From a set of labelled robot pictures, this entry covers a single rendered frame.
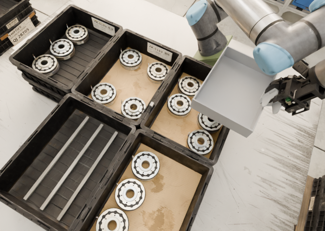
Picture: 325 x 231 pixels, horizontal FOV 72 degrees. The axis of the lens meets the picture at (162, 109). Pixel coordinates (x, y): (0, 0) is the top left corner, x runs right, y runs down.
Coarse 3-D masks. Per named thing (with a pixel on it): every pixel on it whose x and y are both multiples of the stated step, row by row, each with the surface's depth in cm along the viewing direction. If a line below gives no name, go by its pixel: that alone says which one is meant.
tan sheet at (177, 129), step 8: (200, 80) 105; (176, 88) 101; (160, 112) 95; (192, 112) 96; (160, 120) 93; (168, 120) 94; (176, 120) 94; (184, 120) 94; (192, 120) 94; (208, 120) 95; (152, 128) 91; (160, 128) 92; (168, 128) 92; (176, 128) 92; (184, 128) 92; (192, 128) 93; (168, 136) 90; (176, 136) 90; (184, 136) 91; (216, 136) 92; (184, 144) 89
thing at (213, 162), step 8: (184, 56) 98; (200, 64) 97; (176, 72) 93; (168, 80) 91; (160, 96) 87; (144, 120) 82; (144, 128) 80; (160, 136) 79; (224, 136) 81; (176, 144) 78; (216, 152) 78; (208, 160) 77; (216, 160) 77
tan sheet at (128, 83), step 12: (144, 60) 107; (156, 60) 108; (108, 72) 102; (120, 72) 103; (132, 72) 103; (144, 72) 104; (120, 84) 100; (132, 84) 100; (144, 84) 101; (156, 84) 102; (120, 96) 97; (132, 96) 97; (144, 96) 98; (120, 108) 94; (132, 108) 95
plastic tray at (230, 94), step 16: (224, 64) 82; (240, 64) 83; (256, 64) 80; (208, 80) 78; (224, 80) 79; (240, 80) 79; (256, 80) 80; (272, 80) 78; (208, 96) 75; (224, 96) 76; (240, 96) 76; (256, 96) 76; (208, 112) 70; (224, 112) 73; (240, 112) 73; (256, 112) 73; (240, 128) 67
